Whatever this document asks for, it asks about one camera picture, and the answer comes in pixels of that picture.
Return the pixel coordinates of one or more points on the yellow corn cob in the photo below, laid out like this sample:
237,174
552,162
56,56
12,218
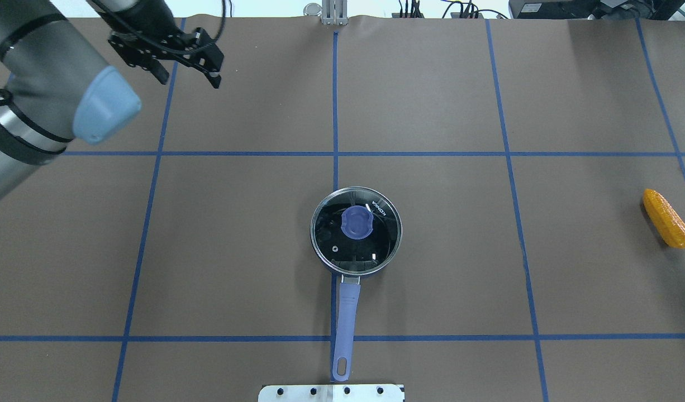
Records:
664,218

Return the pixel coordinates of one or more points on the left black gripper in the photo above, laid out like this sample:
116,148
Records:
150,19

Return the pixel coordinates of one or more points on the small metal cylinder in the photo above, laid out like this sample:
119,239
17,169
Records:
312,9

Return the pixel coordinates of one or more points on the aluminium frame post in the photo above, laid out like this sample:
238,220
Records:
334,12

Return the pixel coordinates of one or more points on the dark blue saucepan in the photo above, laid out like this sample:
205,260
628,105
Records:
348,293

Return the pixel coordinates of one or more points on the brown paper table mat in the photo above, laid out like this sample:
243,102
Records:
538,168

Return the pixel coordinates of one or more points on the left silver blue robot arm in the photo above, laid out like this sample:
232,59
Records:
61,88

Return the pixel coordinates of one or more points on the white pedestal base plate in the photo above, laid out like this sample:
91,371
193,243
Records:
333,392

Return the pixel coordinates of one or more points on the glass lid with blue knob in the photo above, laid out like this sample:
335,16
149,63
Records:
356,231

